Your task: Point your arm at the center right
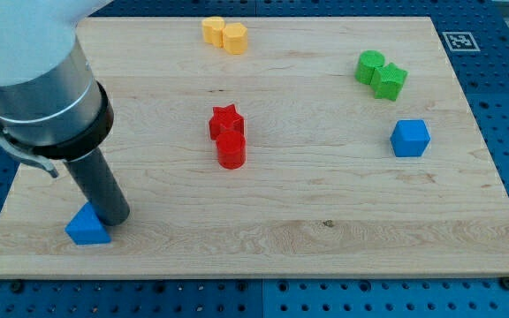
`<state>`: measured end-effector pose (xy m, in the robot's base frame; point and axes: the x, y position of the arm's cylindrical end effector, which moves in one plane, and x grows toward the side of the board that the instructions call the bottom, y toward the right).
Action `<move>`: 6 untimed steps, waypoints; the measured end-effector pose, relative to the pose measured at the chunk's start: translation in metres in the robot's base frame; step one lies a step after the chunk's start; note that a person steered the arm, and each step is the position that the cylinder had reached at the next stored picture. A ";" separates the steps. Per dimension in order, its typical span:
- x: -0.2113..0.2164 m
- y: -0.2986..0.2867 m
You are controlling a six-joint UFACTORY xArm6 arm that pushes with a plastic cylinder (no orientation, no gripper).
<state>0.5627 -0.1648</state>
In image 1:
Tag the blue triangle block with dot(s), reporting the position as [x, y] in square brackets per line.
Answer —
[86, 228]

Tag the yellow heart block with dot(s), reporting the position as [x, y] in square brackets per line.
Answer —
[212, 30]

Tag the wooden board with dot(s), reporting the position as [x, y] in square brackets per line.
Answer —
[321, 193]

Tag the red cylinder block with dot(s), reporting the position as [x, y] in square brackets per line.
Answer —
[231, 149]

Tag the white fiducial marker tag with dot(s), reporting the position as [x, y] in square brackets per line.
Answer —
[460, 41]

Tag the green cylinder block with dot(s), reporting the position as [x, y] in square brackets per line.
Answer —
[369, 61]

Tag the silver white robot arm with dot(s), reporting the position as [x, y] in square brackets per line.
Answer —
[51, 106]

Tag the green star block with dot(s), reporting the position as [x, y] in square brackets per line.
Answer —
[387, 81]

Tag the blue cube block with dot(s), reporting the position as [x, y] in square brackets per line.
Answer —
[410, 138]

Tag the yellow hexagon block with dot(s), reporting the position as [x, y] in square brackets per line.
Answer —
[235, 38]

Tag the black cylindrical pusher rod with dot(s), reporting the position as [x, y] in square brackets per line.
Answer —
[92, 174]

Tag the red star block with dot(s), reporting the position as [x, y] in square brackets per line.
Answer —
[225, 119]

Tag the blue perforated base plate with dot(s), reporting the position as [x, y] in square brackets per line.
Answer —
[484, 77]

